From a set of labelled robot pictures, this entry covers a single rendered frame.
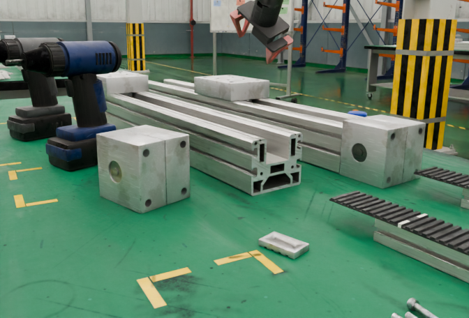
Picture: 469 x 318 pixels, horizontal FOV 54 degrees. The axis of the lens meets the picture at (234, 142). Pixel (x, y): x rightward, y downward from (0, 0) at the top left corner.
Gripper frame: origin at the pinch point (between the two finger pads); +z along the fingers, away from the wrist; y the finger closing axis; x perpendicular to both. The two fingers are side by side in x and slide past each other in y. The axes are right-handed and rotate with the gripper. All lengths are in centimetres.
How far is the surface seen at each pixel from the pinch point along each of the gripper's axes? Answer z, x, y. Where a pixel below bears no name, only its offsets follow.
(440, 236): -36, 30, -51
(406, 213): -31, 28, -47
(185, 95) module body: 18.6, 12.3, 8.3
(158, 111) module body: -2.0, 29.9, -2.8
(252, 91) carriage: 4.1, 6.5, -7.2
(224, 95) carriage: 4.7, 12.3, -4.0
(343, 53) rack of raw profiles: 697, -728, 266
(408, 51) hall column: 176, -245, 28
